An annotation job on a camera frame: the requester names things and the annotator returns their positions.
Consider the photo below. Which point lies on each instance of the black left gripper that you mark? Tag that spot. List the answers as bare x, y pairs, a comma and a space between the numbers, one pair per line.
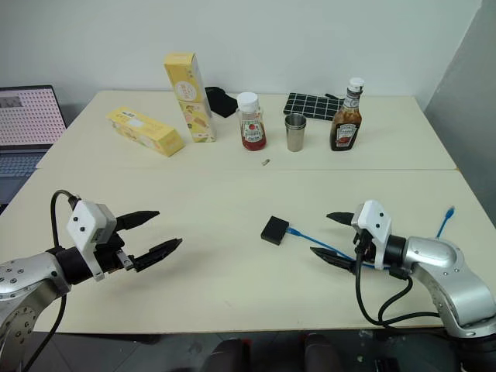
112, 252

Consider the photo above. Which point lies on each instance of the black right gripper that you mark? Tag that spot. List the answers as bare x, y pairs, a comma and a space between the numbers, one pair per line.
363, 248

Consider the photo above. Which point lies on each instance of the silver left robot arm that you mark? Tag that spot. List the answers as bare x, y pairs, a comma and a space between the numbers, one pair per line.
23, 279

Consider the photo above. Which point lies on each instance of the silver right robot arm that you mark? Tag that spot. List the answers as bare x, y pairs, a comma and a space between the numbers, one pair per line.
445, 271

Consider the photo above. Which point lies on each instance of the small black box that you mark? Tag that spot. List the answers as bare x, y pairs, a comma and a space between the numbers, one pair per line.
274, 229

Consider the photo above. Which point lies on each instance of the flat yellow carton box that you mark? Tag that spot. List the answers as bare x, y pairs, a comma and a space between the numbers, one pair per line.
145, 131

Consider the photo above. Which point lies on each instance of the stacked steel cups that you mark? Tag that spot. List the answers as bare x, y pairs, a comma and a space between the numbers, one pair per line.
296, 131

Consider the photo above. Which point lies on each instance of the brown sauce bottle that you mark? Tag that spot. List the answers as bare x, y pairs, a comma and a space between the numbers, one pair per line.
346, 124

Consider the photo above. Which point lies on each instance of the dark rounded shape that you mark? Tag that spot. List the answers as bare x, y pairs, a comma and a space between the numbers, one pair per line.
228, 356
321, 354

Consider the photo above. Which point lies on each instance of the black white checked cloth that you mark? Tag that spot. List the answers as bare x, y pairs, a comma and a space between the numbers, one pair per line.
310, 104

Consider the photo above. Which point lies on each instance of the red ketchup bottle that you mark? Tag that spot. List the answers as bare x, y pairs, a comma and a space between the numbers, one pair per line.
253, 126

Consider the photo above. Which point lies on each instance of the tall yellow carton box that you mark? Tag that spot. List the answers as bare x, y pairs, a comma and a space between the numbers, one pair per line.
190, 97

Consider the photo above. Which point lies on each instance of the black pouch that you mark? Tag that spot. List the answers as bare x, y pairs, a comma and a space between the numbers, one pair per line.
221, 101

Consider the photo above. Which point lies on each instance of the laptop computer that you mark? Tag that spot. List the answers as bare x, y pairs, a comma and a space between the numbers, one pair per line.
23, 128

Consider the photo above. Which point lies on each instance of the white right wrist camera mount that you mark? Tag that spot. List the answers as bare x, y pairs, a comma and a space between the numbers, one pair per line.
374, 222

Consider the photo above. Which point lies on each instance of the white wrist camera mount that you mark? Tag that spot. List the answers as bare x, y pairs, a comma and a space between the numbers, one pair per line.
86, 226
374, 222

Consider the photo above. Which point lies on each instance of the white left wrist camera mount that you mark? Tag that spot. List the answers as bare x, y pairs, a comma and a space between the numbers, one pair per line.
86, 226

